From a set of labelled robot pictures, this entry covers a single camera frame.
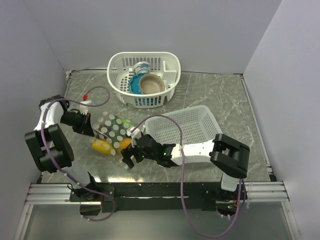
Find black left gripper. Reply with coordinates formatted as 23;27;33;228
60;110;95;137

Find orange fake fruit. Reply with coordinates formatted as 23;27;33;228
117;138;132;152

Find purple fake grapes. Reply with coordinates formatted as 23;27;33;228
95;125;110;139

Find polka dot zip top bag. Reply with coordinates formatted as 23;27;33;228
89;111;129;156

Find yellow fake lemon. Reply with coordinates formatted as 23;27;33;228
91;139;114;154

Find green fake pepper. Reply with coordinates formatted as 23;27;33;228
110;115;133;136

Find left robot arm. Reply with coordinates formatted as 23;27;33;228
24;95;100;201

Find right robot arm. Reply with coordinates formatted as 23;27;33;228
121;133;250;199

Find blue dotted plate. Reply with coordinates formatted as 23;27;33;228
128;73;143;95

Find white round dish basket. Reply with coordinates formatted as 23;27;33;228
107;51;181;109

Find beige ceramic bowl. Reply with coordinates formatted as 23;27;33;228
139;73;166;94

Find white perforated tray basket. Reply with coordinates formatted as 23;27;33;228
144;105;223;145

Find blue white patterned bowl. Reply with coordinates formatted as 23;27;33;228
132;61;151;75

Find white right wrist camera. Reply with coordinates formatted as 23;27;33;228
126;126;142;147

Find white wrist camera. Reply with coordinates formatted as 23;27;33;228
78;100;94;115
126;126;142;147

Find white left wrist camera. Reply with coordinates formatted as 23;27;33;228
78;100;94;115

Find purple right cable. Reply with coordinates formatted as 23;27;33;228
129;114;247;238

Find purple cable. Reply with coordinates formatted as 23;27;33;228
41;86;116;223
129;114;247;238

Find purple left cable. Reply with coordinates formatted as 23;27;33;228
41;86;116;223

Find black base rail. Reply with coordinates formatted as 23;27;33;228
69;182;248;216

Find aluminium frame rail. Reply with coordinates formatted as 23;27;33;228
245;181;290;203

